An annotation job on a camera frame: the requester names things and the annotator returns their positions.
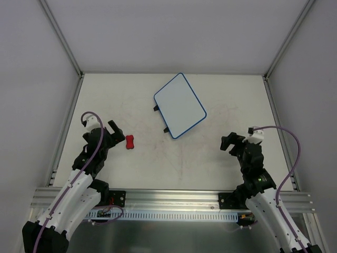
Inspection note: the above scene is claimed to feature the left aluminium frame post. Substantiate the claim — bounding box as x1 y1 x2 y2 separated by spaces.
37 0 83 77

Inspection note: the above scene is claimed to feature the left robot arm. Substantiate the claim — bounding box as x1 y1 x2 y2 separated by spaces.
22 115 125 252

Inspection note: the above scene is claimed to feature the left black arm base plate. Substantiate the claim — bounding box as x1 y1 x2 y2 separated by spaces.
108 190 126 208

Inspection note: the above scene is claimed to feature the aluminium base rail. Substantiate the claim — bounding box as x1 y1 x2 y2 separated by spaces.
30 186 315 211

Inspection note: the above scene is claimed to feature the red bone-shaped eraser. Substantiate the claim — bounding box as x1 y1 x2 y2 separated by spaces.
125 135 134 150

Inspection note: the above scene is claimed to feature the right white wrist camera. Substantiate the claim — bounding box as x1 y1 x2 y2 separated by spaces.
242 126 264 144

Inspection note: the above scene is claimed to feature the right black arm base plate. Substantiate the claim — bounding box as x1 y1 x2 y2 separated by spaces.
218 192 247 210

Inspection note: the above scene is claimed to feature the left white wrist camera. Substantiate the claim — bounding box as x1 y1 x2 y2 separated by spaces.
82 114 101 133

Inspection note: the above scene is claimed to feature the aluminium frame post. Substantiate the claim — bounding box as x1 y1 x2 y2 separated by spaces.
264 0 316 80
37 0 83 77

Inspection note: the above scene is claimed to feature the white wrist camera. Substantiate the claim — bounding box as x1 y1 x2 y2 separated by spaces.
82 114 101 133
242 126 264 144

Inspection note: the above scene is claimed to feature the blue framed whiteboard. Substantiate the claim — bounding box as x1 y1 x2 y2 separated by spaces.
153 73 207 140

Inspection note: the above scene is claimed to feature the right aluminium frame post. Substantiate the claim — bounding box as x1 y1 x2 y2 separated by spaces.
264 0 316 80

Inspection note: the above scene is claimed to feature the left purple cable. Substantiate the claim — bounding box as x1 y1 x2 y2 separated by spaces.
31 111 124 253

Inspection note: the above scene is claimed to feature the white slotted cable duct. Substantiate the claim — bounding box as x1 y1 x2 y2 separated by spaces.
84 209 239 223

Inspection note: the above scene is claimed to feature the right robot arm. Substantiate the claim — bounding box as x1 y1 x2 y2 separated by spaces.
219 130 321 252

